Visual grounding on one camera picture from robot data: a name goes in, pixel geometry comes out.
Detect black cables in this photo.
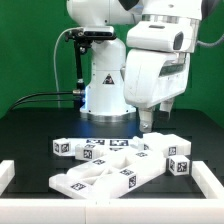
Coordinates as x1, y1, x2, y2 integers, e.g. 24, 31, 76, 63
8, 89, 86, 113

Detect white front fence bar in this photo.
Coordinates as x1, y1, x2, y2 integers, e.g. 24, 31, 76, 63
0, 199, 224, 224

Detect white flat tagged base plate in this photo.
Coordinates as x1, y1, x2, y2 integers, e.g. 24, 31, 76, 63
69, 138, 137, 151

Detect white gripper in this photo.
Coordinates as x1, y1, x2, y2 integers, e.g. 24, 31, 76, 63
124, 49, 190, 132

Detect white left fence bar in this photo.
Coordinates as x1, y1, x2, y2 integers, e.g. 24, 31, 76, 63
0, 160, 15, 196

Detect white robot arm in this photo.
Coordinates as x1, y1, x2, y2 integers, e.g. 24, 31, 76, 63
67, 0, 220, 132

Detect small white cube left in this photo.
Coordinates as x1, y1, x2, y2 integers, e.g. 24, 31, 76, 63
53, 138, 71, 156

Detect small white tagged cube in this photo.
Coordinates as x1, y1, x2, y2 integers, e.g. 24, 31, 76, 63
168, 155, 190, 176

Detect grey white cable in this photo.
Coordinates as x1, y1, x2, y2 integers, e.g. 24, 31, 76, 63
53, 27, 81, 109

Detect white chair seat block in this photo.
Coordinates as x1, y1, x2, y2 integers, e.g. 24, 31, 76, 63
133, 132, 191, 157

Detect white X-frame chair legs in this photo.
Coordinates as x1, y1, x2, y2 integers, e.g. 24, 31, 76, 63
49, 149, 166, 200

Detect black camera on stand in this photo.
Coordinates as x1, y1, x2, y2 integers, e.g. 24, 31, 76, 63
65, 26, 116, 107

